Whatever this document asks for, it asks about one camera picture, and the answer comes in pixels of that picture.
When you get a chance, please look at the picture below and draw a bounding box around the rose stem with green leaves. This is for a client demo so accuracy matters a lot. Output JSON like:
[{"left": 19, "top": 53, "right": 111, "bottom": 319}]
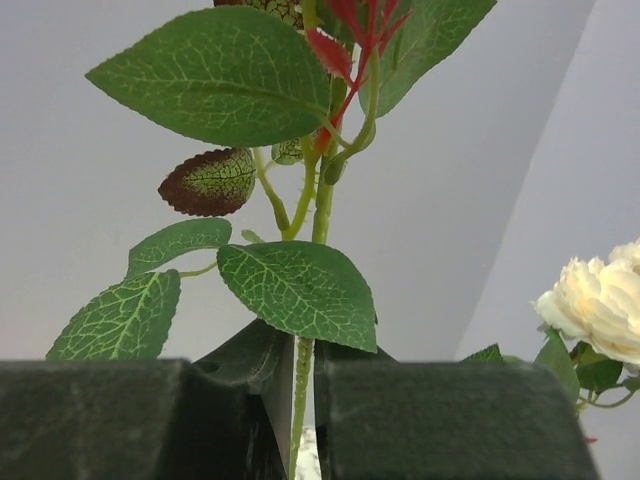
[{"left": 46, "top": 1, "right": 493, "bottom": 478}]

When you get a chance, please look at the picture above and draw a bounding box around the white flower with leaves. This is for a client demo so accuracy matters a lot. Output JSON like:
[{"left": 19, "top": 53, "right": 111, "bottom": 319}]
[{"left": 459, "top": 238, "right": 640, "bottom": 446}]

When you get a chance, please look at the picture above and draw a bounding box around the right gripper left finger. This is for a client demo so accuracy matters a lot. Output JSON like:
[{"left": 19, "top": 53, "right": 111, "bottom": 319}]
[{"left": 1, "top": 320, "right": 293, "bottom": 479}]

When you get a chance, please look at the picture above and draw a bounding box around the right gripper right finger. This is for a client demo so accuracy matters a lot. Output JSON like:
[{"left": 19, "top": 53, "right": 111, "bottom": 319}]
[{"left": 314, "top": 341, "right": 598, "bottom": 480}]

